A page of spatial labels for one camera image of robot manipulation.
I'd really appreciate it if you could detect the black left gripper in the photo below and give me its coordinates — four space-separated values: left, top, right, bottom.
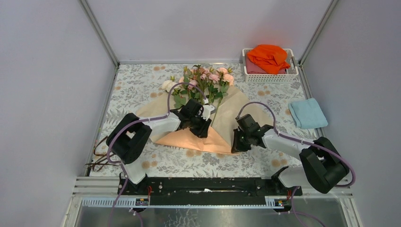
187 112 211 138

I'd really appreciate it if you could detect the brown kraft wrapping paper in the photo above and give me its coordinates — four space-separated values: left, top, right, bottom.
135 87 273 154

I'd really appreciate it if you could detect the pink fake flower bunch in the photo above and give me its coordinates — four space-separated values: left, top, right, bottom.
180 65 217 107

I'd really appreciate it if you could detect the pink fake flower stem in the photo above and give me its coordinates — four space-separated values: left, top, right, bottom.
209 67 235 123

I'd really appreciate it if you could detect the light blue towel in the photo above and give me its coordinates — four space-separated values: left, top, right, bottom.
288 98 328 129

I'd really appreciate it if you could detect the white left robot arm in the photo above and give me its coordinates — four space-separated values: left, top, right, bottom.
106 99 216 194

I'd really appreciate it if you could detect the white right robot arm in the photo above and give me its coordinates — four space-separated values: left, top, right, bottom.
232 114 350 195

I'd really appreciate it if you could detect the floral patterned table mat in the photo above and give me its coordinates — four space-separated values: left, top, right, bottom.
90 63 318 177

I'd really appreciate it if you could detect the pink folded cloth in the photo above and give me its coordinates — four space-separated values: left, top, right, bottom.
245 57 267 74

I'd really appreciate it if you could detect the white perforated plastic basket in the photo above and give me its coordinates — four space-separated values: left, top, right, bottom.
242 48 299 83

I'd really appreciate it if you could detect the orange folded cloth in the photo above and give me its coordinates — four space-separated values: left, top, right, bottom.
246 44 290 74

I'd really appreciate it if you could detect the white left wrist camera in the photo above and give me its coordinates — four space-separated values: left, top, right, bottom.
201 104 217 120

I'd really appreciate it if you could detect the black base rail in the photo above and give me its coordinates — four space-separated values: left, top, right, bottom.
117 174 303 206

